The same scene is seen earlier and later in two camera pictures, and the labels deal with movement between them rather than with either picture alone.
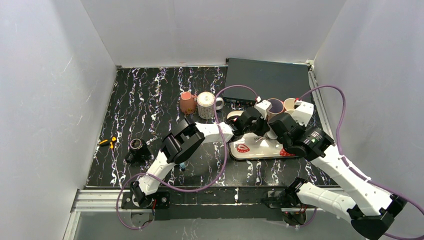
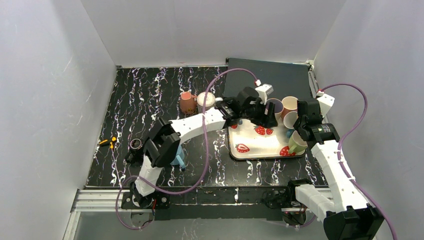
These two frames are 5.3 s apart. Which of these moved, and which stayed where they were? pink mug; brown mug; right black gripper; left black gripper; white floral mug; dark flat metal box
Moved: right black gripper; left black gripper
Stayed: brown mug; dark flat metal box; pink mug; white floral mug
